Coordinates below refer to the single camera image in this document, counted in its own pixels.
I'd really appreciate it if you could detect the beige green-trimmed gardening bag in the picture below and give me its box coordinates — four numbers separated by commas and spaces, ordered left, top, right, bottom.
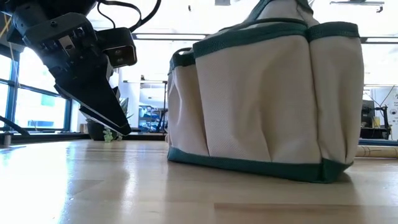
167, 0, 365, 184

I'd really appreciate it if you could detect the large dark-framed window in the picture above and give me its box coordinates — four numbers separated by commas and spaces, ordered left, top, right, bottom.
0, 43, 75, 133

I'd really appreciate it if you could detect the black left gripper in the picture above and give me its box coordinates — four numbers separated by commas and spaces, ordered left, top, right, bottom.
5, 4, 132, 134

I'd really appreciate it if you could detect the long ceiling light strip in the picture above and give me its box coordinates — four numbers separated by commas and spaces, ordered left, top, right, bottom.
360, 36, 398, 44
132, 32, 208, 41

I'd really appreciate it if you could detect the potted succulent plant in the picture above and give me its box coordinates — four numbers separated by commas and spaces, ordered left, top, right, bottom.
85, 96, 135, 144

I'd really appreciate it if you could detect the black background stand frame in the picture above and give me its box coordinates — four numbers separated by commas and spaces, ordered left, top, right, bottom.
123, 79, 169, 134

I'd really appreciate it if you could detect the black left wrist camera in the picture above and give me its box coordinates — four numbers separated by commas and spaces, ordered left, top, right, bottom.
98, 27, 138, 68

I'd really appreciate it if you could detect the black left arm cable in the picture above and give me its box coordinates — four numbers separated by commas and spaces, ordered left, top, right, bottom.
96, 0, 162, 33

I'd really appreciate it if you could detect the black background desk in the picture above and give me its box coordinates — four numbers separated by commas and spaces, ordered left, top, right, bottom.
359, 99, 392, 140

